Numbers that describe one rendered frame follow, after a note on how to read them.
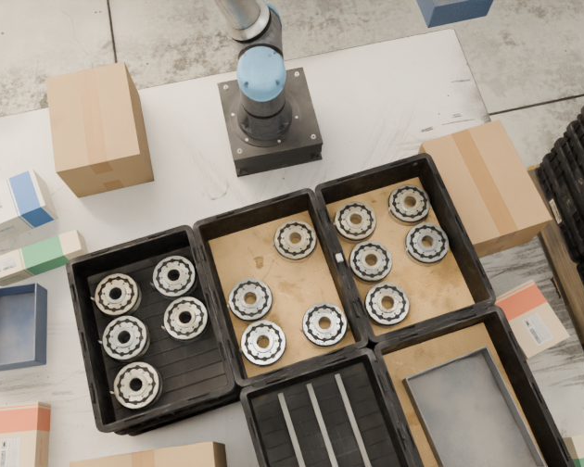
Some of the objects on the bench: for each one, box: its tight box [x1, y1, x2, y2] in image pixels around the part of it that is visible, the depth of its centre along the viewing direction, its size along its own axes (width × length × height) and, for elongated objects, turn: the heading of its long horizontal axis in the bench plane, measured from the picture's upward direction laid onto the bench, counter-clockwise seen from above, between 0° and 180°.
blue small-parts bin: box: [0, 283, 47, 372], centre depth 150 cm, size 20×15×7 cm
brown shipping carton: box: [45, 62, 155, 198], centre depth 165 cm, size 30×22×16 cm
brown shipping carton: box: [418, 120, 552, 259], centre depth 156 cm, size 30×22×16 cm
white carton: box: [0, 169, 58, 247], centre depth 161 cm, size 20×12×9 cm, turn 116°
